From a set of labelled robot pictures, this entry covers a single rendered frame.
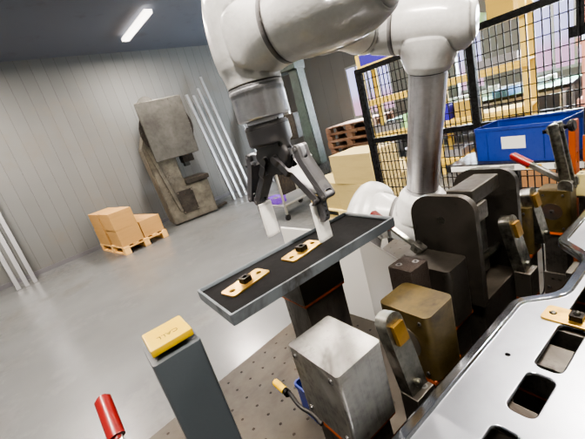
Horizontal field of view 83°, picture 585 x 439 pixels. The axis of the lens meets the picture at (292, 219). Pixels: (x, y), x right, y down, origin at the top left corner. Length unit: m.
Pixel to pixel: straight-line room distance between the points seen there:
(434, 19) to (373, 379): 0.80
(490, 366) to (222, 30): 0.61
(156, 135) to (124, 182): 1.50
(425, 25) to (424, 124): 0.25
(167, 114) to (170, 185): 1.32
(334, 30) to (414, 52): 0.54
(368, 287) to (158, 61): 7.78
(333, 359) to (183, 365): 0.21
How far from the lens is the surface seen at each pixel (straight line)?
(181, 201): 6.99
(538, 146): 1.45
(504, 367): 0.58
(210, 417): 0.59
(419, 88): 1.03
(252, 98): 0.54
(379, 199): 1.25
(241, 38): 0.53
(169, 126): 6.71
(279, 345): 1.20
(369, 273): 1.10
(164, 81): 8.36
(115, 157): 7.69
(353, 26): 0.47
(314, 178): 0.52
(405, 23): 0.99
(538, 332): 0.65
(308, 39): 0.48
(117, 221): 6.18
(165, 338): 0.52
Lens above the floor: 1.40
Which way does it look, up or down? 16 degrees down
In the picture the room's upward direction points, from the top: 16 degrees counter-clockwise
